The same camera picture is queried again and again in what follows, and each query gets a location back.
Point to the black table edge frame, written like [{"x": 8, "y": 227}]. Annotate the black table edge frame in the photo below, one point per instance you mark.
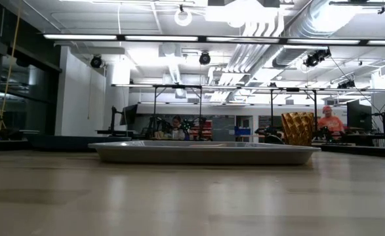
[{"x": 359, "y": 150}]

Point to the black background robot arm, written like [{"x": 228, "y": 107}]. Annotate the black background robot arm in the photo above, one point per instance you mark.
[{"x": 156, "y": 128}]

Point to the grey metal tray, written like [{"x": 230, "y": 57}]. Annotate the grey metal tray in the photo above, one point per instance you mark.
[{"x": 205, "y": 155}]

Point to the black station frame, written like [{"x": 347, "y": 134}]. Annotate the black station frame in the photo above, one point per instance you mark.
[
  {"x": 155, "y": 108},
  {"x": 315, "y": 108}
]

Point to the silver ventilation duct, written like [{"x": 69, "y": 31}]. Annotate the silver ventilation duct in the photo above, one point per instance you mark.
[{"x": 310, "y": 19}]

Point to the person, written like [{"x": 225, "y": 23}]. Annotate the person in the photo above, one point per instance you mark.
[
  {"x": 177, "y": 126},
  {"x": 331, "y": 124}
]

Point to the blue box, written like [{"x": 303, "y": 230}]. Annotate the blue box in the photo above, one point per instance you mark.
[{"x": 242, "y": 131}]

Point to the red storage bin rack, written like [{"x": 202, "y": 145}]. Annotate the red storage bin rack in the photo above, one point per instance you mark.
[{"x": 205, "y": 128}]

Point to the black computer monitor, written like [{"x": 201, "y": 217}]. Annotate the black computer monitor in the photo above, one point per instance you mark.
[
  {"x": 359, "y": 114},
  {"x": 130, "y": 114}
]

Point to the gold faceted cup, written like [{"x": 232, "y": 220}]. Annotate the gold faceted cup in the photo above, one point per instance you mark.
[{"x": 297, "y": 129}]

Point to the black ceiling spotlight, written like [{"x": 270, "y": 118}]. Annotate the black ceiling spotlight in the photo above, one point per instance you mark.
[
  {"x": 96, "y": 62},
  {"x": 205, "y": 58},
  {"x": 346, "y": 84},
  {"x": 315, "y": 58}
]

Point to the overhead led light bar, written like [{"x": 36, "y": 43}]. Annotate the overhead led light bar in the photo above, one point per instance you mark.
[{"x": 162, "y": 38}]

